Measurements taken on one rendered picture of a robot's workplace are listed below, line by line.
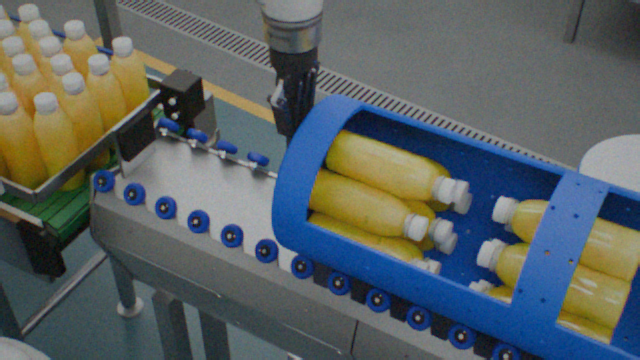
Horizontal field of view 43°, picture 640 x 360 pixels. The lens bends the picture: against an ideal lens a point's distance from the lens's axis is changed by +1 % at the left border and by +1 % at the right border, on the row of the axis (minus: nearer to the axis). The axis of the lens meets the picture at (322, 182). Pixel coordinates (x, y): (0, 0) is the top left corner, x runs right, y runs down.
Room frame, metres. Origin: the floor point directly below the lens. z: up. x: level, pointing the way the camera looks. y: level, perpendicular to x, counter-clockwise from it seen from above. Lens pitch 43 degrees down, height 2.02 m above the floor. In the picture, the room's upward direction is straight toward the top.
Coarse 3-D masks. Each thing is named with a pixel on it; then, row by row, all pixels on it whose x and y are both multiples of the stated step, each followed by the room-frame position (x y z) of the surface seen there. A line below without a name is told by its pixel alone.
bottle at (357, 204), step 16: (320, 176) 0.96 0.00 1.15; (336, 176) 0.97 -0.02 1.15; (320, 192) 0.94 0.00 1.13; (336, 192) 0.93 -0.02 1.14; (352, 192) 0.93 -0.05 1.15; (368, 192) 0.93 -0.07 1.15; (384, 192) 0.93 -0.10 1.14; (320, 208) 0.93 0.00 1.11; (336, 208) 0.92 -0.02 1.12; (352, 208) 0.91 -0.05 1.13; (368, 208) 0.90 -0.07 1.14; (384, 208) 0.90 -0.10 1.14; (400, 208) 0.90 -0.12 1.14; (352, 224) 0.90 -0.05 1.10; (368, 224) 0.89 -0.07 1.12; (384, 224) 0.88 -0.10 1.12; (400, 224) 0.88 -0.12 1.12
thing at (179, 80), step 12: (180, 72) 1.47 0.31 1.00; (168, 84) 1.42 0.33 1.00; (180, 84) 1.42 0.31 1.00; (192, 84) 1.42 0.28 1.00; (168, 96) 1.41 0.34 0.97; (180, 96) 1.40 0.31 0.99; (192, 96) 1.42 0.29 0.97; (168, 108) 1.42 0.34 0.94; (180, 108) 1.40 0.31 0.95; (192, 108) 1.41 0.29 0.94; (204, 108) 1.45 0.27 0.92; (180, 120) 1.40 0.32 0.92; (192, 120) 1.41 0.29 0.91
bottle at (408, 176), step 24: (336, 144) 0.99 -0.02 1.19; (360, 144) 0.99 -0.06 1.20; (384, 144) 0.99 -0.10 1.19; (336, 168) 0.97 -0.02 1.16; (360, 168) 0.95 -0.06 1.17; (384, 168) 0.94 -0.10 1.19; (408, 168) 0.93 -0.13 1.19; (432, 168) 0.94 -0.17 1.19; (408, 192) 0.91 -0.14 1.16; (432, 192) 0.91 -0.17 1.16
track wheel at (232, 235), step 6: (228, 228) 1.01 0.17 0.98; (234, 228) 1.01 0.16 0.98; (240, 228) 1.01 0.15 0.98; (222, 234) 1.01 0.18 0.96; (228, 234) 1.00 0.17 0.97; (234, 234) 1.00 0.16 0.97; (240, 234) 1.00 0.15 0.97; (222, 240) 1.00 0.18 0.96; (228, 240) 1.00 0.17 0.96; (234, 240) 0.99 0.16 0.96; (240, 240) 0.99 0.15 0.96; (228, 246) 0.99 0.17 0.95; (234, 246) 0.99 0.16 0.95
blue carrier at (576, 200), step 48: (336, 96) 1.08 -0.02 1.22; (432, 144) 1.07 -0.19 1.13; (480, 144) 0.96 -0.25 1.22; (288, 192) 0.92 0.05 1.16; (480, 192) 1.02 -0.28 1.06; (528, 192) 0.99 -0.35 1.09; (576, 192) 0.84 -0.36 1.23; (624, 192) 0.85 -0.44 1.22; (288, 240) 0.90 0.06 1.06; (336, 240) 0.86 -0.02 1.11; (480, 240) 0.97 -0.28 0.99; (576, 240) 0.76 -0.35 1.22; (384, 288) 0.83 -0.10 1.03; (432, 288) 0.77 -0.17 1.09; (528, 288) 0.72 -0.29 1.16; (528, 336) 0.70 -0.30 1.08; (576, 336) 0.67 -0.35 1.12; (624, 336) 0.79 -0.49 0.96
